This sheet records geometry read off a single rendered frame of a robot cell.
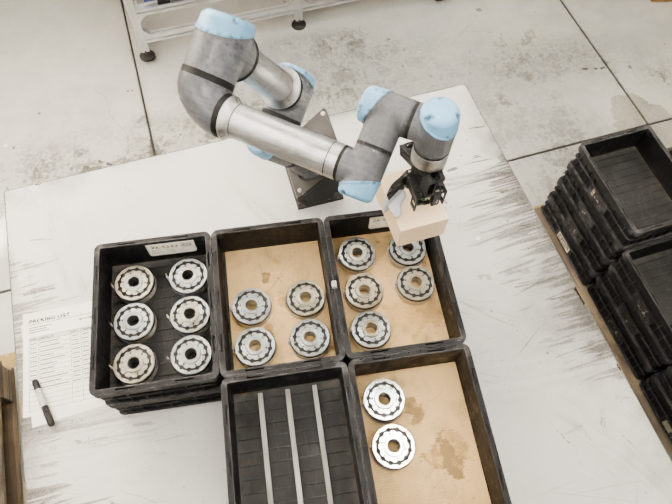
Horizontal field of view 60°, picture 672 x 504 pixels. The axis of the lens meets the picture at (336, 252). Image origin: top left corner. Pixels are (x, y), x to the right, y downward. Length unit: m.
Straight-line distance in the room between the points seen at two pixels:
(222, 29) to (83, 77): 2.17
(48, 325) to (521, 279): 1.38
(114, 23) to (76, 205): 1.78
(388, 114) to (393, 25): 2.35
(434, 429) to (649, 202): 1.32
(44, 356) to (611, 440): 1.55
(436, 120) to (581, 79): 2.39
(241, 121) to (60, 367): 0.91
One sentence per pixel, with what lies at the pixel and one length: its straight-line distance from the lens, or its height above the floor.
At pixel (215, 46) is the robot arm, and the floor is 1.42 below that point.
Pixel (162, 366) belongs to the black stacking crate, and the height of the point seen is 0.83.
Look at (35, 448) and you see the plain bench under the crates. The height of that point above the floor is 0.70.
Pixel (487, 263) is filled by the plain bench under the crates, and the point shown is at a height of 0.70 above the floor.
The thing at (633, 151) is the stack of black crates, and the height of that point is 0.49.
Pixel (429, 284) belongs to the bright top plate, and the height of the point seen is 0.86.
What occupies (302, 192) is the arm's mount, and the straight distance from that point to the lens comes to 1.78.
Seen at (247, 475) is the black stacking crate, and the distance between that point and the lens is 1.47.
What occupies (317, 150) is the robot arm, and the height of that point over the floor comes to 1.36.
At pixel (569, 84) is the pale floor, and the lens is 3.39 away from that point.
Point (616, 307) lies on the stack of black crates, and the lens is 2.43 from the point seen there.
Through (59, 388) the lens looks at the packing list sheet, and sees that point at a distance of 1.77.
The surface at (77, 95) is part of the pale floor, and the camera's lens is 3.31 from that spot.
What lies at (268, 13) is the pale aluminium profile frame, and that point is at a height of 0.13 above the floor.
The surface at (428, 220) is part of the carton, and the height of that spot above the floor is 1.12.
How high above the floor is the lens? 2.28
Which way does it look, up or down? 63 degrees down
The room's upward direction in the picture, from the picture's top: 3 degrees clockwise
